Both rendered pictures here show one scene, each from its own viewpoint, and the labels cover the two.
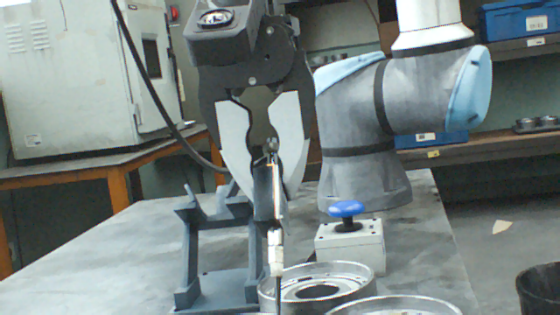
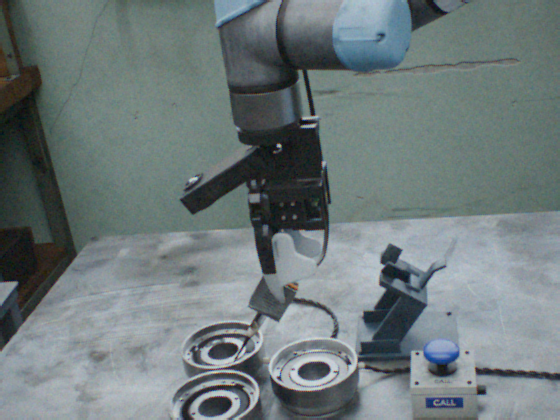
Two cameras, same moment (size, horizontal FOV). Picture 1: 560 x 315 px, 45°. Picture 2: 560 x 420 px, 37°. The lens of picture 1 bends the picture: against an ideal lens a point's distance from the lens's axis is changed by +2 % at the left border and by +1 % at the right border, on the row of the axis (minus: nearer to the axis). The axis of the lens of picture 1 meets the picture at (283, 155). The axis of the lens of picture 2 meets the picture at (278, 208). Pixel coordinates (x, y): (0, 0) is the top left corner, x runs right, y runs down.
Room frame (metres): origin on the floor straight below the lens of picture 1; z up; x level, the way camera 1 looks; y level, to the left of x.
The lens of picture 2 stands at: (0.60, -0.84, 1.41)
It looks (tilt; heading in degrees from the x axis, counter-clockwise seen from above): 24 degrees down; 93
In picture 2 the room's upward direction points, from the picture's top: 9 degrees counter-clockwise
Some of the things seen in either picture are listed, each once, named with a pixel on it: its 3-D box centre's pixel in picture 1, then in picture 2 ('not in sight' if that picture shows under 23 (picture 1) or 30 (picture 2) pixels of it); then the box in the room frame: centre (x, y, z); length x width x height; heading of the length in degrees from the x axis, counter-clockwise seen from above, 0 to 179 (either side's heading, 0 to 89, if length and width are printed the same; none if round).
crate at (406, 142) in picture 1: (423, 126); not in sight; (4.08, -0.88, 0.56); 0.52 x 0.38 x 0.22; 77
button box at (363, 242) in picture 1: (352, 245); (448, 383); (0.72, -0.06, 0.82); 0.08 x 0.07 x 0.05; 170
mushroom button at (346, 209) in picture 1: (347, 224); (442, 364); (0.72, -0.06, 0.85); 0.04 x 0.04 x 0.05
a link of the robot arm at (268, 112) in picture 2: not in sight; (267, 103); (0.57, 0.01, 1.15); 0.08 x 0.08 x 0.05
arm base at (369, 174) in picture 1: (360, 171); not in sight; (1.05, -0.12, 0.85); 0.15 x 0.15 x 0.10
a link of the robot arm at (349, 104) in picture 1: (356, 99); not in sight; (1.04, -0.13, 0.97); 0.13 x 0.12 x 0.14; 59
